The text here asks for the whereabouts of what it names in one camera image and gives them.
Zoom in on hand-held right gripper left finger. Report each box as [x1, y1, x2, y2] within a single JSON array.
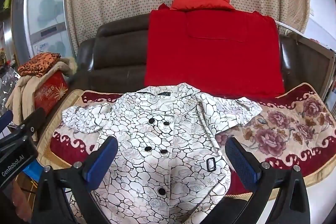
[[31, 136, 119, 224]]

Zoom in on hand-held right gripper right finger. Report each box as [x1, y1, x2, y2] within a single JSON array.
[[225, 137, 312, 224]]

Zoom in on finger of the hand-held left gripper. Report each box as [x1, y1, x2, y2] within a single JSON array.
[[0, 110, 14, 133], [13, 108, 47, 142]]

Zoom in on white black patterned coat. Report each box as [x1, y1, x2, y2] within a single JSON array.
[[62, 83, 263, 224]]

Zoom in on beige jacket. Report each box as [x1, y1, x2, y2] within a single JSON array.
[[5, 57, 78, 130]]

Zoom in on silver foil sheet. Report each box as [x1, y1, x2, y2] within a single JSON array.
[[0, 69, 22, 112]]

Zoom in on red printed box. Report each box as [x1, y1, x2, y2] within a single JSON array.
[[34, 72, 69, 116]]

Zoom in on floral sofa cover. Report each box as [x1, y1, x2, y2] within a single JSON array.
[[37, 82, 336, 201]]

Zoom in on orange black patterned cloth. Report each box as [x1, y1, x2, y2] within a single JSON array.
[[18, 53, 62, 78]]

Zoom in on artificial flowers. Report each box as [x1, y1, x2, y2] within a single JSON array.
[[0, 48, 9, 67]]

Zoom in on dark brown leather sofa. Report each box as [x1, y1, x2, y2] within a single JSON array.
[[37, 13, 292, 151]]

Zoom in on silver refrigerator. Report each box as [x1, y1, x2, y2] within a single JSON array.
[[12, 0, 77, 60]]

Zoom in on red blanket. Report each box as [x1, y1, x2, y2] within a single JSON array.
[[144, 3, 286, 98]]

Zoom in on white rod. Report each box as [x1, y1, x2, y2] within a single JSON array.
[[274, 20, 304, 36]]

